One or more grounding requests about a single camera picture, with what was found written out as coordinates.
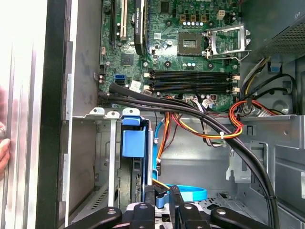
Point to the white expansion slot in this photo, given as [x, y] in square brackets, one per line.
[123, 21]

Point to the black RAM slot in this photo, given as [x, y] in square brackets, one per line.
[190, 78]
[190, 83]
[190, 72]
[190, 89]

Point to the black open PC case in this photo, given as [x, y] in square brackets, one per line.
[51, 95]

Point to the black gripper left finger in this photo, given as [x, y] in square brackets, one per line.
[143, 217]

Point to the black expansion slot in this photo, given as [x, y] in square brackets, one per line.
[112, 23]

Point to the metal socket cover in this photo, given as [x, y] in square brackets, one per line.
[241, 39]

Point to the black graphics card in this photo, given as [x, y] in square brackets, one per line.
[140, 26]

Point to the grey power supply unit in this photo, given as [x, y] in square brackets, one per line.
[274, 23]

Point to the metal disk bay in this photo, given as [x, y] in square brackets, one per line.
[112, 155]

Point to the hard disk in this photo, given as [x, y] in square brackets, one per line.
[133, 143]

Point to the CPU socket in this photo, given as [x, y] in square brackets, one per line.
[190, 44]

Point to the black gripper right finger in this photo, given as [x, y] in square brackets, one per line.
[190, 217]

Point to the green motherboard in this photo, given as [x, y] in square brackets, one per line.
[171, 52]

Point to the person's right hand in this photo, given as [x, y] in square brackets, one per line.
[4, 157]

